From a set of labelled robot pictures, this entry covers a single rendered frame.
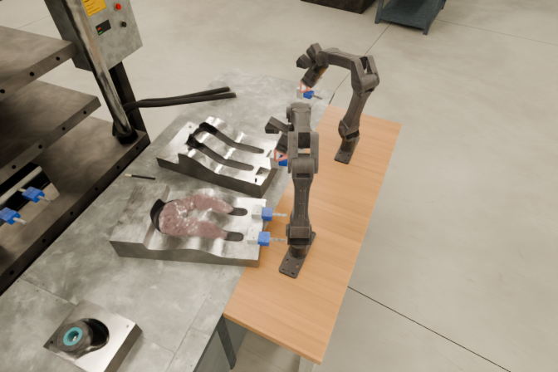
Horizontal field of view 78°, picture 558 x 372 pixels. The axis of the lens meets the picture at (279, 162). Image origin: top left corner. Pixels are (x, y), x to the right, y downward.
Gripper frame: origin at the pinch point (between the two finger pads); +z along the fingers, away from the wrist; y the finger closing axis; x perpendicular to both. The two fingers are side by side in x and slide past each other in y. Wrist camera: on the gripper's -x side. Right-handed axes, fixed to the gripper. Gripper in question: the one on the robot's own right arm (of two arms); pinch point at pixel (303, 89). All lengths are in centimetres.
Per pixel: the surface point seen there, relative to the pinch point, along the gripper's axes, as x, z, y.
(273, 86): -16.3, 25.9, -12.1
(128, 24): -81, 15, 34
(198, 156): -10, 9, 63
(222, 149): -6, 9, 52
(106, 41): -77, 15, 49
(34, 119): -68, 27, 91
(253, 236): 27, -7, 78
